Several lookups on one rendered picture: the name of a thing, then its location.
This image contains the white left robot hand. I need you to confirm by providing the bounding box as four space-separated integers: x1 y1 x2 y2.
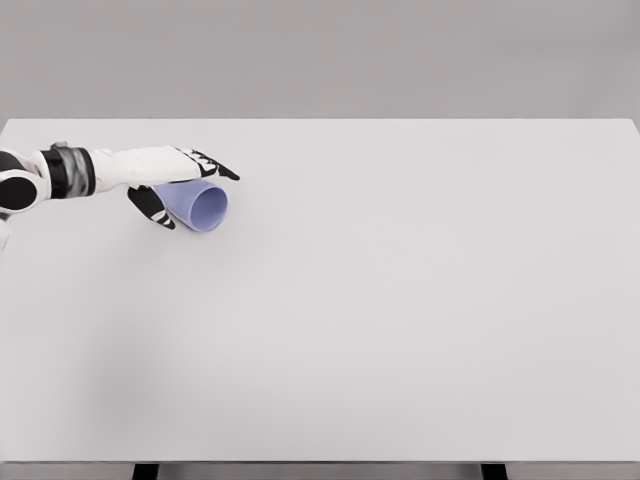
126 146 241 232

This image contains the light purple cup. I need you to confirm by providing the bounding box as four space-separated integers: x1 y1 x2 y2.
152 179 230 235

